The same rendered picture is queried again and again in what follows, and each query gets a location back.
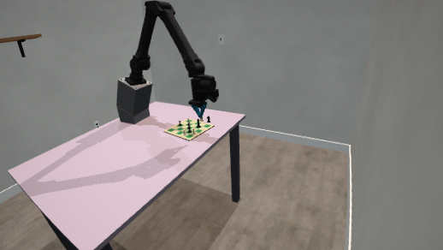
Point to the green and cream chessboard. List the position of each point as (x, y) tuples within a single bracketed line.
[(177, 130)]

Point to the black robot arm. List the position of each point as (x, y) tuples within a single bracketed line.
[(166, 13)]

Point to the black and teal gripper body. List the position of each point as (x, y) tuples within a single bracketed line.
[(194, 102)]

